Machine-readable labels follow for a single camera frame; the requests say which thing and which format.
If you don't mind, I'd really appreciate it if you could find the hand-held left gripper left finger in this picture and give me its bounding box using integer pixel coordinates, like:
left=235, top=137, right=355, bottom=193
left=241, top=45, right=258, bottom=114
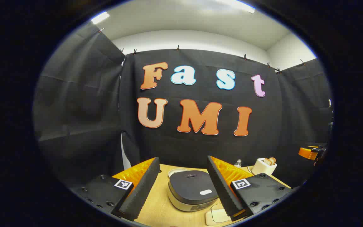
left=70, top=157, right=161, bottom=222

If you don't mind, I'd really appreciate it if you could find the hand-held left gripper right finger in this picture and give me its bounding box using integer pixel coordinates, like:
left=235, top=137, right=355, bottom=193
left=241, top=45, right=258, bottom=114
left=207, top=155, right=295, bottom=222

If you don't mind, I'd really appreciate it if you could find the black and cream rice cooker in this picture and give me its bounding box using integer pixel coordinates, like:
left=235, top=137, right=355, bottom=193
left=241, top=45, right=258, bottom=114
left=168, top=170, right=220, bottom=212

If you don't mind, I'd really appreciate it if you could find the round white plate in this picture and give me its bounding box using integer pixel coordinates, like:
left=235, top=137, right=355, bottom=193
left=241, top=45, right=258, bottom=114
left=168, top=168, right=190, bottom=178

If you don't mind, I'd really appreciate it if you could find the white toaster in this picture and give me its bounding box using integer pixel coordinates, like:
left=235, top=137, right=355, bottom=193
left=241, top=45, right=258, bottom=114
left=251, top=158, right=277, bottom=176

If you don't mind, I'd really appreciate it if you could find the black backdrop cloth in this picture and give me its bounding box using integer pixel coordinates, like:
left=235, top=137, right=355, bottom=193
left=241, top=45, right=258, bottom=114
left=33, top=22, right=333, bottom=189

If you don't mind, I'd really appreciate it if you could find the row of cloth clips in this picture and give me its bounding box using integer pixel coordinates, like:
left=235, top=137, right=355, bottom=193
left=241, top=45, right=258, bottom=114
left=98, top=28, right=306, bottom=74

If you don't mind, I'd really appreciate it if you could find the ceiling light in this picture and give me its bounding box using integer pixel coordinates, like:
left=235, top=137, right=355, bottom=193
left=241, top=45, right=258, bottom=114
left=91, top=11, right=110, bottom=25
left=215, top=0, right=256, bottom=14

